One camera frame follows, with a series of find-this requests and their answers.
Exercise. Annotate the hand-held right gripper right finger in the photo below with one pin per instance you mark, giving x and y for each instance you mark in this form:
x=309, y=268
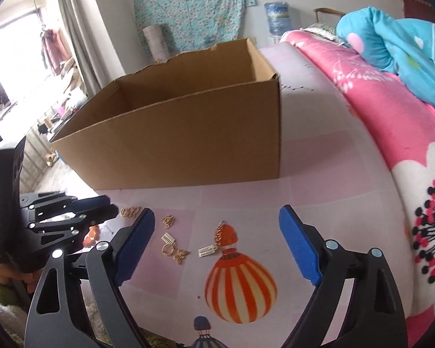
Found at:
x=299, y=246

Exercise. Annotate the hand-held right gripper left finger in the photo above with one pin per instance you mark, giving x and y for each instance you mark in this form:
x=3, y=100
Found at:
x=134, y=246

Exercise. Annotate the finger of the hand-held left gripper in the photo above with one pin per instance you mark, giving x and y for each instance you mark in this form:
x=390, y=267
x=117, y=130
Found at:
x=92, y=203
x=76, y=224

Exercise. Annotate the gold butterfly charm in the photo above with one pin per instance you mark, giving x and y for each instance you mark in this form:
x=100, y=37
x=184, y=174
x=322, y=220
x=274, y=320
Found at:
x=181, y=256

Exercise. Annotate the orange pendant with white tag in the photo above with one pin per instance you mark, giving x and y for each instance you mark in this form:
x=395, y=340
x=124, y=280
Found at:
x=224, y=235

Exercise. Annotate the brown cardboard box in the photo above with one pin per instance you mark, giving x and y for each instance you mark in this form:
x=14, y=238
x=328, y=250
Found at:
x=210, y=134

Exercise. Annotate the pair of beige slippers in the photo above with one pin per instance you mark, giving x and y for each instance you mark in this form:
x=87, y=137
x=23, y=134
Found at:
x=50, y=159

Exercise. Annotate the white fluffy cloth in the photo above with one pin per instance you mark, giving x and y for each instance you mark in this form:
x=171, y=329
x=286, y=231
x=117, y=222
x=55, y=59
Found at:
x=0, y=319

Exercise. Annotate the pink floral blanket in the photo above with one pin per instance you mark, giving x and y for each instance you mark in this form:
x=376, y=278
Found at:
x=384, y=116

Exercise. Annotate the row of hanging clothes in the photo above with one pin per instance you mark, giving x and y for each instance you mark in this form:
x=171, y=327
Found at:
x=54, y=49

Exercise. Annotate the grey curtain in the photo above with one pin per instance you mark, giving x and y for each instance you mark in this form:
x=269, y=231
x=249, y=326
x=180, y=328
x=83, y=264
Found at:
x=83, y=32

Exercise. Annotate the rolled floral paper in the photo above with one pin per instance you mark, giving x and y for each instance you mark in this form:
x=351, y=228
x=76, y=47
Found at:
x=156, y=43

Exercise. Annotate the white water dispenser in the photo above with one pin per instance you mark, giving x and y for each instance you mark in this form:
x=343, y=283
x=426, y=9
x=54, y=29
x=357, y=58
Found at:
x=275, y=40

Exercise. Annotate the patterned pillow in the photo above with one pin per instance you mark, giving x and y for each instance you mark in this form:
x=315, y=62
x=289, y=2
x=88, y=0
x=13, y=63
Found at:
x=322, y=29

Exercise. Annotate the blue quilt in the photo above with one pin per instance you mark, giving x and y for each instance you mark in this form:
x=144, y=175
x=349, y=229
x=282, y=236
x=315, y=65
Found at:
x=395, y=43

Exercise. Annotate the blue water bottle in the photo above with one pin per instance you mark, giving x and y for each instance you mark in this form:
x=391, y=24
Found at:
x=277, y=16

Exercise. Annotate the wooden chair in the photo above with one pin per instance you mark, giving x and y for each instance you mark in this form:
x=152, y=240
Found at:
x=326, y=11

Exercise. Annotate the teal floral wall cloth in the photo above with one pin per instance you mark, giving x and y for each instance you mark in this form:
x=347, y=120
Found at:
x=192, y=7

